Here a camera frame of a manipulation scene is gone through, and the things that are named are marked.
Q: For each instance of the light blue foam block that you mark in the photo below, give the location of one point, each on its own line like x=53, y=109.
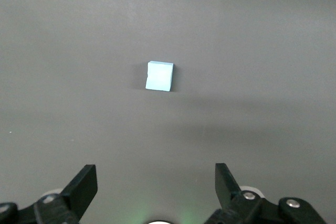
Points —
x=159, y=77

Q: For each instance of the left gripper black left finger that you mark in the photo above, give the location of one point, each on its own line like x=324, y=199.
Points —
x=78, y=190

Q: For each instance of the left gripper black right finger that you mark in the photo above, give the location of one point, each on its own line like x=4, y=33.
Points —
x=225, y=187

